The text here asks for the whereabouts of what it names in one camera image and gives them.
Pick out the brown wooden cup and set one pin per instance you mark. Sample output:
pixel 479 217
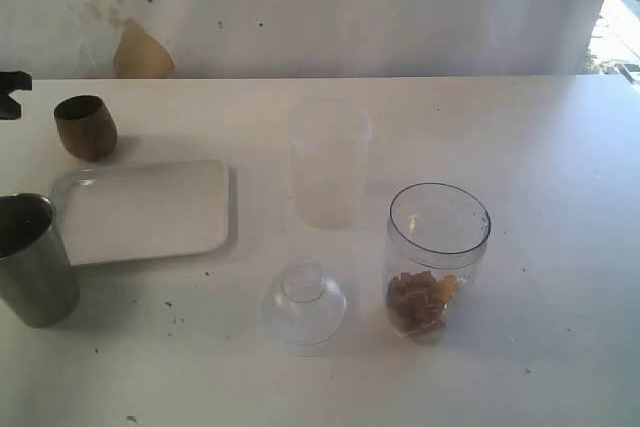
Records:
pixel 85 127

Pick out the steel metal cup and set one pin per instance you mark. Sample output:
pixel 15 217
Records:
pixel 37 280

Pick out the wooden block pieces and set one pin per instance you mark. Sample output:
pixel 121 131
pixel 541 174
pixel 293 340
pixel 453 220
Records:
pixel 416 303

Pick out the gold coin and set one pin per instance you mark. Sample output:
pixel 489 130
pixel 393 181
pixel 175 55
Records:
pixel 446 288

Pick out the clear dome jar lid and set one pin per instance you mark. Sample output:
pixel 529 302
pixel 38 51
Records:
pixel 304 307

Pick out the clear plastic jar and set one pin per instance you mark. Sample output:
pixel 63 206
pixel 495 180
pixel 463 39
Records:
pixel 436 227

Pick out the white rectangular tray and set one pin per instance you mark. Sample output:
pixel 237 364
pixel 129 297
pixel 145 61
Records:
pixel 139 212

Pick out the frosted plastic beaker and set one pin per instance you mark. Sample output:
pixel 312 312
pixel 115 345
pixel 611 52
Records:
pixel 329 149

